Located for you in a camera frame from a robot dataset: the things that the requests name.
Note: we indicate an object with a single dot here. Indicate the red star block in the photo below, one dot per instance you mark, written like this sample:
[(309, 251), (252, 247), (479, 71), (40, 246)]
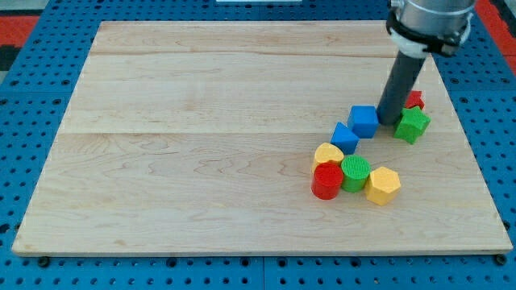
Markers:
[(415, 100)]

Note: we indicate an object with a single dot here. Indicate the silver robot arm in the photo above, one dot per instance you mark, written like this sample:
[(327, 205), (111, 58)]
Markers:
[(421, 27)]

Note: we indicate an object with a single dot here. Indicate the blue cube block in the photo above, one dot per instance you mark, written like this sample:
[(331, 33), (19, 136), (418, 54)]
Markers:
[(363, 121)]

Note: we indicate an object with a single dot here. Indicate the green star block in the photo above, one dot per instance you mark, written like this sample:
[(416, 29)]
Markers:
[(412, 124)]

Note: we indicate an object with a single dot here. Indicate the yellow heart block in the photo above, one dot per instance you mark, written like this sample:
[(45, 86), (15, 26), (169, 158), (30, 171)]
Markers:
[(327, 153)]

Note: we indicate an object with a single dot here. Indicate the wooden board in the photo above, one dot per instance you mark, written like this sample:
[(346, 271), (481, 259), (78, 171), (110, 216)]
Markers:
[(197, 139)]

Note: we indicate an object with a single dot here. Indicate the red cylinder block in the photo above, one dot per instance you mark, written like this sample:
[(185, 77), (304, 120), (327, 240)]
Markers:
[(326, 181)]

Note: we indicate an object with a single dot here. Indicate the blue triangle block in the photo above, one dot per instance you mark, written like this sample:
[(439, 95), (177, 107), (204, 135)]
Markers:
[(344, 139)]

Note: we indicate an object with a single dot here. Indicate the green cylinder block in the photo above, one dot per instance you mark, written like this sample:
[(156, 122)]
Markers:
[(356, 170)]

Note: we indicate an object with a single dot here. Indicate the yellow hexagon block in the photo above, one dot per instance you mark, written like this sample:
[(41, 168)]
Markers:
[(382, 186)]

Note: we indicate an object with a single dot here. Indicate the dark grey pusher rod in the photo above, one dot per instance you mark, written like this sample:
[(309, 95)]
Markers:
[(403, 75)]

